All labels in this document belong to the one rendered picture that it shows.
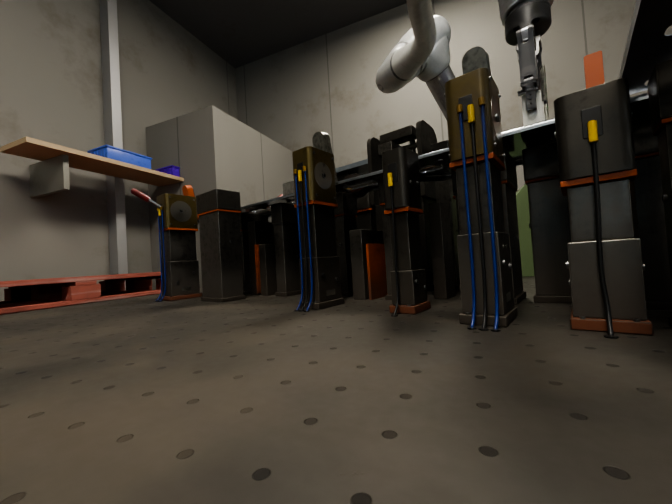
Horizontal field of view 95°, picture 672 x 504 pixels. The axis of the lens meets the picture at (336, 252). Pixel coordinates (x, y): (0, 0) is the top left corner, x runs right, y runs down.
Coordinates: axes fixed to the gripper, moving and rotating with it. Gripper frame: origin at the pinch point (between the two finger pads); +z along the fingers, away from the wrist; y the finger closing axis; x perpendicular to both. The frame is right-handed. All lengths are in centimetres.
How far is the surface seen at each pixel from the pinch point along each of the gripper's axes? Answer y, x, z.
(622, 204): 22.6, 9.3, 20.2
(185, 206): 17, -102, 3
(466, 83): 25.1, -5.5, 1.4
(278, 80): -193, -277, -203
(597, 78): -14.8, 10.3, -9.8
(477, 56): 18.3, -5.3, -5.5
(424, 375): 45, -5, 34
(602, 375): 39, 6, 34
